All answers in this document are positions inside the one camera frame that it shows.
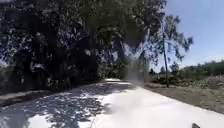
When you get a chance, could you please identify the pale concrete path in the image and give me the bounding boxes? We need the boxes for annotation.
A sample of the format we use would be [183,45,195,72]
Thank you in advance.
[0,78,224,128]

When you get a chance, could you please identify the distant green bushes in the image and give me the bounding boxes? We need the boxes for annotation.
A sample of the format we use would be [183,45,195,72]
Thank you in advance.
[148,59,224,81]

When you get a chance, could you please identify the dry grass verge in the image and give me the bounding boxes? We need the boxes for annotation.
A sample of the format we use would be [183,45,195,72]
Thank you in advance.
[143,74,224,115]

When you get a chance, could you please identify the dense dark trees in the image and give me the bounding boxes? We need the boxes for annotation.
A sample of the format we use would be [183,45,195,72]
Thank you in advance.
[0,0,168,93]

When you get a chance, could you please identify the dark earth verge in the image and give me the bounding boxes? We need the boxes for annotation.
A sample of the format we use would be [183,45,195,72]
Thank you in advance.
[0,87,64,108]

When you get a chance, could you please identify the thin leaning tree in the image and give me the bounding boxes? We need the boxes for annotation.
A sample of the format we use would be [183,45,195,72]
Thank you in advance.
[146,14,194,89]

